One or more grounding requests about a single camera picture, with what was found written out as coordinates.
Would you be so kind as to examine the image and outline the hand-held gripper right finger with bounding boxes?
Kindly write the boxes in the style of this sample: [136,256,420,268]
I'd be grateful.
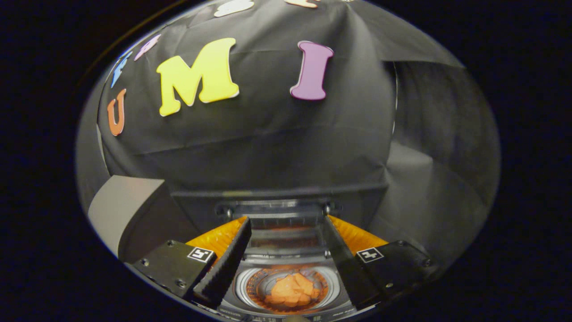
[322,215,434,310]

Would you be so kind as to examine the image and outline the black backdrop cloth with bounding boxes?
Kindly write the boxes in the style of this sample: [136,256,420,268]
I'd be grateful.
[75,0,501,269]

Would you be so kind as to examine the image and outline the grey cabinet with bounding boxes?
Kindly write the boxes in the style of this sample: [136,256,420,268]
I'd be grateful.
[87,175,202,262]

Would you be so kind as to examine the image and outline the orange polo shirt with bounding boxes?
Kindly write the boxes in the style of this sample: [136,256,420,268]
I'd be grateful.
[265,273,321,308]

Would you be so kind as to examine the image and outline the dark grey washing machine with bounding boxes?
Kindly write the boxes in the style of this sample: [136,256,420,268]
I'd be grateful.
[217,250,358,322]

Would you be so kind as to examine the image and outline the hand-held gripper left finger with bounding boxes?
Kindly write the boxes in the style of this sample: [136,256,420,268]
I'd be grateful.
[125,216,253,309]

